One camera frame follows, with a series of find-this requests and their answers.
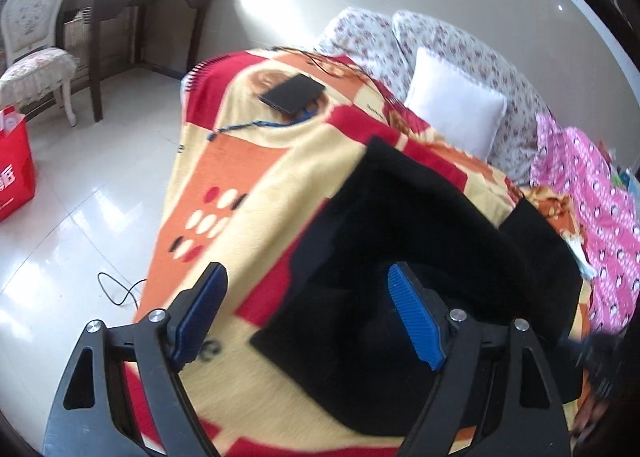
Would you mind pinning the wicker radiator cover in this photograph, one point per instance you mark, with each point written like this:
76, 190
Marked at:
112, 42

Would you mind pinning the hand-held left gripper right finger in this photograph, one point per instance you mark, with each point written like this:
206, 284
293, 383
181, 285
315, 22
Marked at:
415, 317

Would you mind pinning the pink printed cloth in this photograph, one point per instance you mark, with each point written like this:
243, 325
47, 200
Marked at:
590, 197

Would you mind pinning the black pants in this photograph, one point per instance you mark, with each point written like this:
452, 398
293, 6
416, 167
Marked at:
400, 217

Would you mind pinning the printed fleece blanket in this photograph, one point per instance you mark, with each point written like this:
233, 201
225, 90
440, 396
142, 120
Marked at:
260, 177

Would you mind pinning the white upholstered chair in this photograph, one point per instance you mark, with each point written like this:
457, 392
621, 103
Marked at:
35, 67

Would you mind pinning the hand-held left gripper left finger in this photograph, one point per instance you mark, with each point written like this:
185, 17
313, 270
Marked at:
200, 307

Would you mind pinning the floral sofa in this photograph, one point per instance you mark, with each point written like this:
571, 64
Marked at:
450, 37

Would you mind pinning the red shopping bag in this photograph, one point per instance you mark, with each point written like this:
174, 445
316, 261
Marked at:
15, 167

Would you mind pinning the black tablet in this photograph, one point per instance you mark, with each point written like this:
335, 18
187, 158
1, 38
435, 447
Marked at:
292, 94

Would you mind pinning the light blue face mask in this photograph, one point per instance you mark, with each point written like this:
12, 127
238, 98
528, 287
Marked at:
582, 262

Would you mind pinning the white pillow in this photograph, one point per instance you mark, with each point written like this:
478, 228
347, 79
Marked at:
450, 102

